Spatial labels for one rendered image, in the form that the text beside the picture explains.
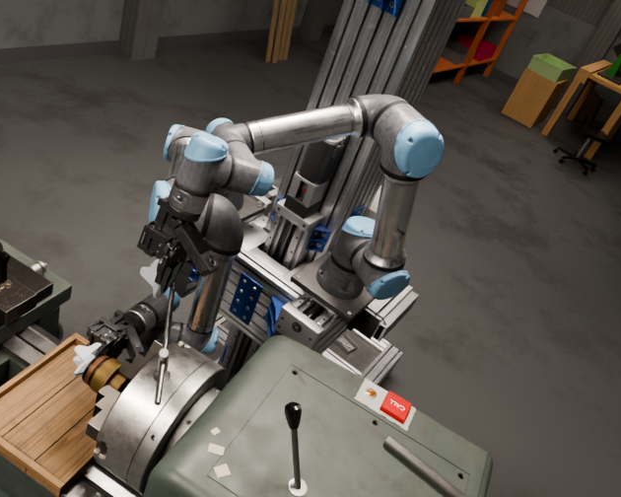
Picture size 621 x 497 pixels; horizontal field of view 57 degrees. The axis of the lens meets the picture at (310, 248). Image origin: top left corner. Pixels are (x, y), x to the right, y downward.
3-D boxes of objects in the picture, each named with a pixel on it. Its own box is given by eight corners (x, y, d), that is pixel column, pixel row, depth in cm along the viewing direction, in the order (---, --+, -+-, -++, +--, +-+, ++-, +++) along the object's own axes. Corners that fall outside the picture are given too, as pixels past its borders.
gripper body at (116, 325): (82, 348, 142) (116, 323, 151) (108, 367, 140) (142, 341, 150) (85, 326, 137) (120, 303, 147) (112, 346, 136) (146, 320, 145)
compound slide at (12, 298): (35, 307, 157) (37, 293, 154) (5, 326, 149) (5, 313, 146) (-21, 269, 161) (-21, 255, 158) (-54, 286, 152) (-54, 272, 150)
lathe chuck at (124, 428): (208, 402, 152) (223, 335, 130) (126, 506, 130) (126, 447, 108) (180, 385, 154) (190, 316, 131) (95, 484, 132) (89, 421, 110)
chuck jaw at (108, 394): (147, 408, 127) (109, 444, 117) (142, 423, 130) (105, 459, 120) (107, 382, 129) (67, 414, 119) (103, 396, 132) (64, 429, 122)
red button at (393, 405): (408, 408, 133) (412, 403, 132) (401, 426, 128) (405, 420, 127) (385, 394, 134) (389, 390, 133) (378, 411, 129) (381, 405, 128)
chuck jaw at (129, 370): (165, 393, 134) (189, 348, 133) (155, 396, 129) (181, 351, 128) (127, 368, 136) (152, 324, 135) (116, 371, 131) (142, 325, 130)
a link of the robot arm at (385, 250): (382, 264, 171) (419, 97, 134) (408, 300, 161) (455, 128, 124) (346, 274, 167) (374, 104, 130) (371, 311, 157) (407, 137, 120)
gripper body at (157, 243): (156, 242, 125) (173, 193, 121) (187, 261, 123) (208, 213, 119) (134, 249, 118) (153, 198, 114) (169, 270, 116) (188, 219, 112)
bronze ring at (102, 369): (141, 363, 134) (109, 342, 136) (113, 388, 126) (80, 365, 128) (134, 389, 139) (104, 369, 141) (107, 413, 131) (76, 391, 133)
